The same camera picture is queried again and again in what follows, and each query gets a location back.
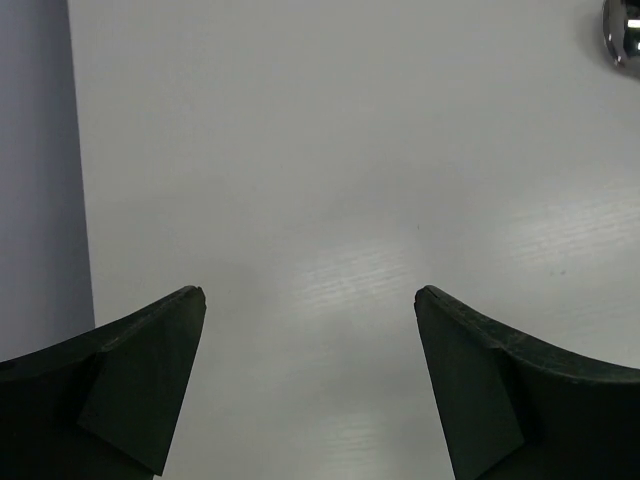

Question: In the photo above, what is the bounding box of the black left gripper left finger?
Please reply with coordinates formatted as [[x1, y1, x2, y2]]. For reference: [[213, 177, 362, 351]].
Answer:
[[1, 286, 206, 479]]

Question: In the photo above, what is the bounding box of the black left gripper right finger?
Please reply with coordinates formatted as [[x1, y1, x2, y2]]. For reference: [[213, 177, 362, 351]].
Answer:
[[414, 285, 639, 479]]

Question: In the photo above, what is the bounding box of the silver spoon pink handle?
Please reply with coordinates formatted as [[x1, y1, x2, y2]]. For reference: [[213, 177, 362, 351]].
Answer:
[[602, 0, 639, 79]]

